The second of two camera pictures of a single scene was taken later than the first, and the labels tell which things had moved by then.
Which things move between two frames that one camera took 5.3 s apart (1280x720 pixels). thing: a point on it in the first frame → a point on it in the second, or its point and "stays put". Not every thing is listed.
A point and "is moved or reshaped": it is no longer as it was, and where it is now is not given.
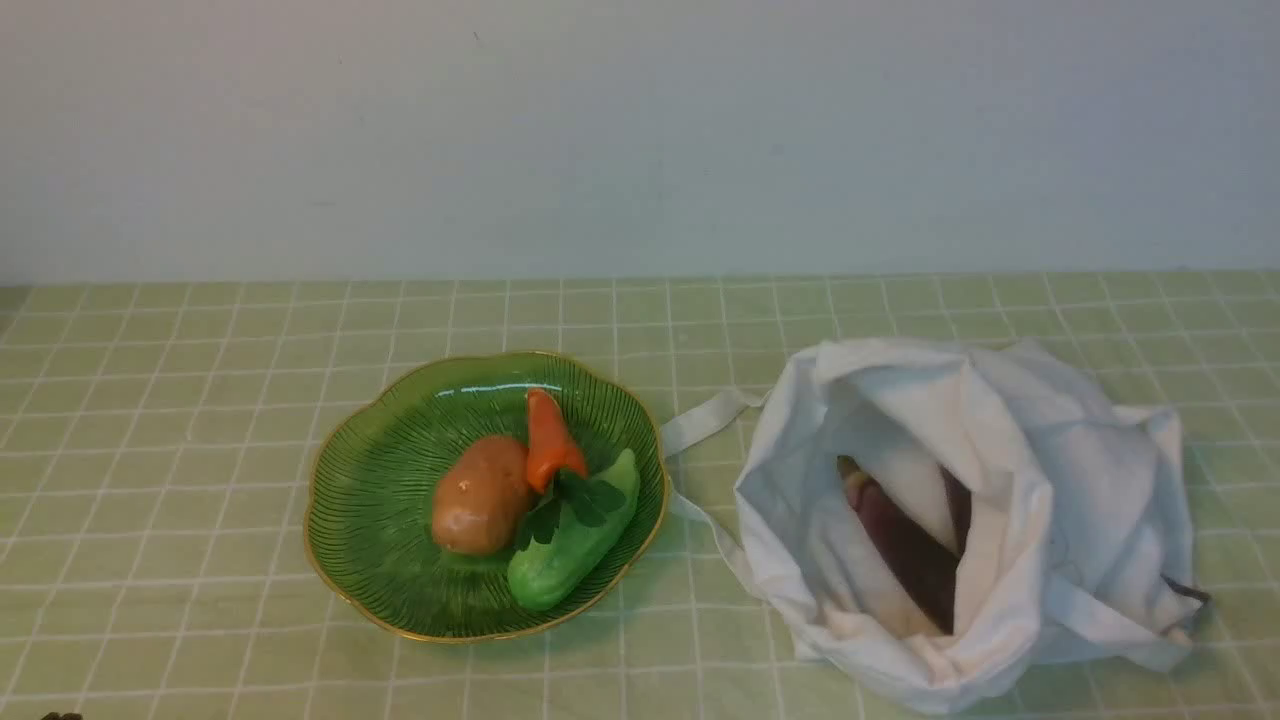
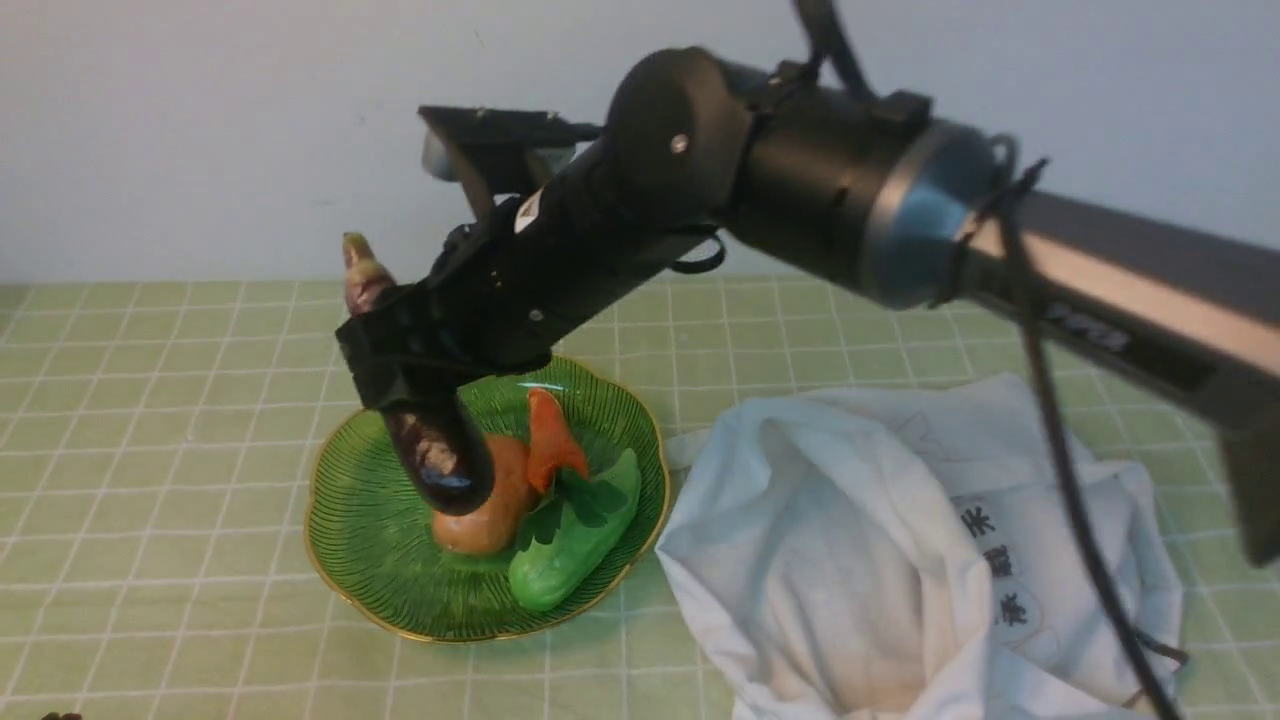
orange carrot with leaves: [556, 469] stays put
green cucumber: [541, 572] stays put
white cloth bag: [938, 520] is moved or reshaped
